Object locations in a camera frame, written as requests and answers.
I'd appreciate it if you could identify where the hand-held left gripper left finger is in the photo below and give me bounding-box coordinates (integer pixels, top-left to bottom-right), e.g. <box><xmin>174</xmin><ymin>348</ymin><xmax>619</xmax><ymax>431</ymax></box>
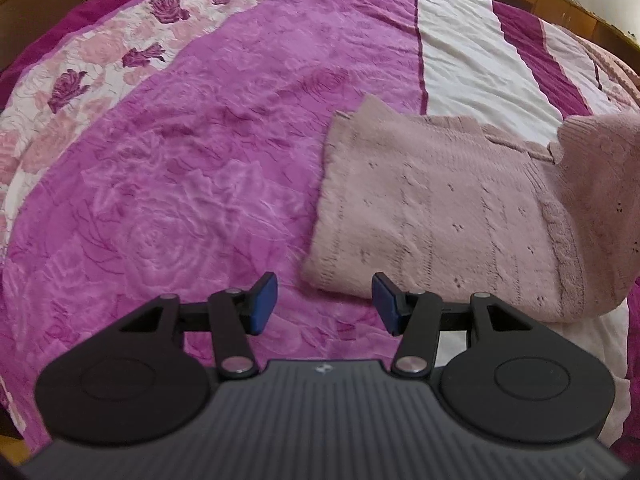
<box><xmin>119</xmin><ymin>272</ymin><xmax>279</xmax><ymax>381</ymax></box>

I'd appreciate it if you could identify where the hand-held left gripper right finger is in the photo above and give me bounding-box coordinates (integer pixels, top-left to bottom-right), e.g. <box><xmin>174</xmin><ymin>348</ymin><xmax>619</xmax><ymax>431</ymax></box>
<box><xmin>371</xmin><ymin>272</ymin><xmax>534</xmax><ymax>380</ymax></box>

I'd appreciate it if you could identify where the pink knitted cardigan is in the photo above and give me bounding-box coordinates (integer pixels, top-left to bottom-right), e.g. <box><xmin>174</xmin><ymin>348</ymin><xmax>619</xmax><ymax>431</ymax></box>
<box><xmin>300</xmin><ymin>94</ymin><xmax>640</xmax><ymax>323</ymax></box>

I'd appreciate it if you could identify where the purple floral striped bedspread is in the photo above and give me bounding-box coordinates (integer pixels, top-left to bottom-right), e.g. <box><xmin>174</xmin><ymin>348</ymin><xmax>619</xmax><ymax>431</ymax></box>
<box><xmin>0</xmin><ymin>0</ymin><xmax>640</xmax><ymax>461</ymax></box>

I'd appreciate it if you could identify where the pink crochet blanket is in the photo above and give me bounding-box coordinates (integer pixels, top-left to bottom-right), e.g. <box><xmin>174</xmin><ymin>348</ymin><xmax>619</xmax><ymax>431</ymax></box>
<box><xmin>570</xmin><ymin>30</ymin><xmax>640</xmax><ymax>106</ymax></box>

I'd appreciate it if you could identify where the carved wooden headboard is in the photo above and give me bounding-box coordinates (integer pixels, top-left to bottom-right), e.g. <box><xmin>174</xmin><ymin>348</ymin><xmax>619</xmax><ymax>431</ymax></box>
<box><xmin>0</xmin><ymin>0</ymin><xmax>151</xmax><ymax>71</ymax></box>

